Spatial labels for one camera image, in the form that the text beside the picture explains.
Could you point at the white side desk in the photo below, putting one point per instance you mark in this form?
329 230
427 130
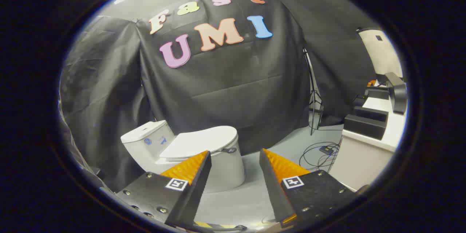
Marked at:
364 160

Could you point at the white board panel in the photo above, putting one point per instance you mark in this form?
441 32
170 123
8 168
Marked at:
380 51

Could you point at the small black box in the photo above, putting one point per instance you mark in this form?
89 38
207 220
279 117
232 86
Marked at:
377 94

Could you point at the white toilet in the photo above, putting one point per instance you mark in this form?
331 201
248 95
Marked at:
143 145

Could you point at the white toilet lid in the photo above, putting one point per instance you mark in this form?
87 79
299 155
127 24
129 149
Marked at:
200 140

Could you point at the black tripod stand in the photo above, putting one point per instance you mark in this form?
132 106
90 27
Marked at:
314 94

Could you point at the black backdrop cloth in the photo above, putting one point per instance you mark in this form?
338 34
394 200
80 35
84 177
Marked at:
233 87

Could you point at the black angled device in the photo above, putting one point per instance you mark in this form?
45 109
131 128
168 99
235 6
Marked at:
398 93

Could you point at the large black box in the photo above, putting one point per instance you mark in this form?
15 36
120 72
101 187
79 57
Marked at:
364 127

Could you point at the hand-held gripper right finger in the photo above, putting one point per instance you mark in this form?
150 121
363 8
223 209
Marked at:
273 185

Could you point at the flat black box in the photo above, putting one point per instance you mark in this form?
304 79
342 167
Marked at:
371 113

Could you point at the black power adapter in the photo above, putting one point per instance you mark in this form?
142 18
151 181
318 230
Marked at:
326 149

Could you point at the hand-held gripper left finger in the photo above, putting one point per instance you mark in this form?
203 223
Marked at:
198 185

